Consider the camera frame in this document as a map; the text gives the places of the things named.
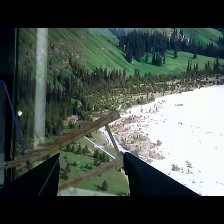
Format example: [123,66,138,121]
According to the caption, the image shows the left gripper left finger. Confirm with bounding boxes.
[0,153,61,197]

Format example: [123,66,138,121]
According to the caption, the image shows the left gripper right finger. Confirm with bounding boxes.
[122,151,200,197]

